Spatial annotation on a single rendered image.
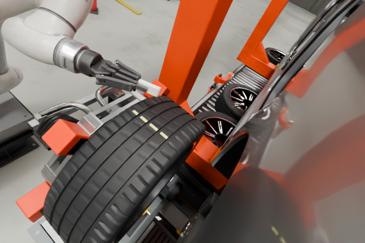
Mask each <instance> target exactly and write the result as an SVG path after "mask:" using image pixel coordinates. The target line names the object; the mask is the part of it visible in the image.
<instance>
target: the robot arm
mask: <svg viewBox="0 0 365 243"><path fill-rule="evenodd" d="M93 1H94V0H0V95H1V94H3V93H5V92H7V91H9V90H11V89H13V88H15V87H16V86H18V85H19V84H20V83H21V82H22V80H23V73H22V72H21V70H20V69H19V68H17V67H16V66H14V65H10V64H8V63H7V57H6V53H5V46H4V40H5V42H7V43H8V44H9V45H11V46H12V47H14V48H15V49H17V50H18V51H19V52H21V53H23V54H24V55H26V56H28V57H30V58H32V59H34V60H36V61H39V62H42V63H45V64H48V65H55V66H58V67H60V68H63V69H65V70H68V71H70V72H73V73H76V74H79V73H81V74H84V75H87V76H89V77H95V78H96V85H105V86H109V87H113V88H118V89H122V90H125V91H129V92H131V91H132V90H133V91H136V89H137V90H140V91H142V92H146V93H148V94H151V95H153V96H155V97H158V95H159V93H160V90H161V87H158V86H156V85H153V84H151V83H149V82H147V81H144V80H142V79H141V74H140V73H138V72H137V71H135V70H133V69H131V68H130V67H128V66H126V65H125V64H123V63H121V62H120V60H118V59H116V61H115V62H111V61H109V60H104V59H103V57H102V56H101V54H99V53H97V52H95V51H92V50H90V49H89V47H88V46H87V45H85V44H82V43H80V42H78V41H75V40H74V39H73V38H74V36H75V34H76V32H77V31H78V29H79V28H80V27H81V26H82V25H83V23H84V22H85V20H86V18H87V17H88V15H89V13H90V11H91V8H92V5H93ZM37 8H38V9H37ZM33 9H37V10H36V11H35V12H34V13H33V14H31V15H30V16H28V17H24V16H18V17H15V16H17V15H19V14H22V13H24V12H27V11H29V10H33Z"/></svg>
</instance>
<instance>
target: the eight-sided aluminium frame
mask: <svg viewBox="0 0 365 243"><path fill-rule="evenodd" d="M144 99H147V97H146V96H145V95H144V94H142V93H140V92H139V91H137V90H136V91H132V92H129V93H128V94H126V95H124V96H122V97H120V98H118V99H116V100H115V101H113V102H111V103H109V104H107V105H105V106H103V107H101V108H99V109H97V110H95V111H93V112H90V113H89V114H87V115H85V116H84V117H83V118H82V119H81V120H80V121H78V122H77V124H78V125H79V126H80V127H81V128H82V129H83V130H84V131H85V132H86V133H88V134H89V135H90V136H92V135H93V134H94V133H96V132H97V130H99V129H100V128H101V127H102V126H104V124H106V123H107V122H108V121H110V120H111V119H112V118H113V117H115V116H116V115H118V114H119V113H121V112H122V111H124V110H125V109H126V108H128V107H130V106H131V105H133V104H136V103H137V102H139V101H141V100H144ZM119 107H121V108H120V109H118V108H119ZM116 109H118V110H117V111H115V112H113V113H111V114H110V112H112V111H114V110H116ZM72 156H73V155H57V154H56V153H55V154H54V155H53V156H52V157H51V159H50V160H49V161H48V162H47V163H46V164H45V165H44V167H43V169H42V170H41V173H42V174H41V175H42V176H43V177H44V179H45V180H46V182H47V183H48V184H49V185H50V186H51V185H52V183H53V181H54V180H55V178H56V177H57V175H58V173H59V172H60V171H61V169H62V168H63V167H64V166H65V164H66V163H67V162H68V160H69V159H70V158H71V157H72Z"/></svg>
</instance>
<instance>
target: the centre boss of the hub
mask: <svg viewBox="0 0 365 243"><path fill-rule="evenodd" d="M191 225H192V221H190V220H189V221H188V222H187V223H186V225H185V226H184V227H183V229H182V230H181V232H180V236H181V237H182V238H183V237H184V236H185V234H186V232H187V231H188V230H189V229H190V227H191Z"/></svg>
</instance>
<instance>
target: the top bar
mask: <svg viewBox="0 0 365 243"><path fill-rule="evenodd" d="M120 90H121V89H118V88H113V87H112V88H110V89H107V90H105V91H104V92H103V93H102V98H105V97H107V96H109V95H112V94H114V93H116V92H118V91H120ZM75 102H78V103H81V104H83V105H85V106H89V105H91V104H93V103H95V102H97V99H96V97H95V93H93V94H90V95H88V96H86V97H84V98H81V99H79V100H77V101H75ZM78 110H79V109H77V108H66V109H63V110H61V111H58V112H56V113H63V114H66V115H70V114H72V113H74V112H76V111H78ZM27 124H28V126H29V127H30V128H31V130H32V131H33V132H34V131H36V130H37V129H38V127H39V125H40V123H38V122H37V121H36V120H35V119H34V120H31V121H29V122H27Z"/></svg>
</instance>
